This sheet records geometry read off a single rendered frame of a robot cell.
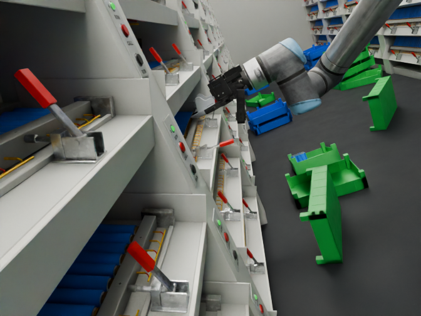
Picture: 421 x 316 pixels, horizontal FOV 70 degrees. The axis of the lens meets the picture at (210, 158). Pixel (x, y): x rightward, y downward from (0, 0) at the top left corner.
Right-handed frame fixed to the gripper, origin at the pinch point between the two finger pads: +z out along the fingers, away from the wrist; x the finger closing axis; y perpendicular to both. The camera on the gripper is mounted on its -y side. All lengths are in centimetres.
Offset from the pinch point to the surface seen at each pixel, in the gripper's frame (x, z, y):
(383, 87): -75, -79, -49
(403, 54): -137, -119, -58
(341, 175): -34, -36, -63
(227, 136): -16.0, -2.4, -15.4
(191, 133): 15.2, 0.3, -0.9
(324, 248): 16, -17, -54
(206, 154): 27.7, -3.5, -4.7
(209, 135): 9.5, -2.5, -5.3
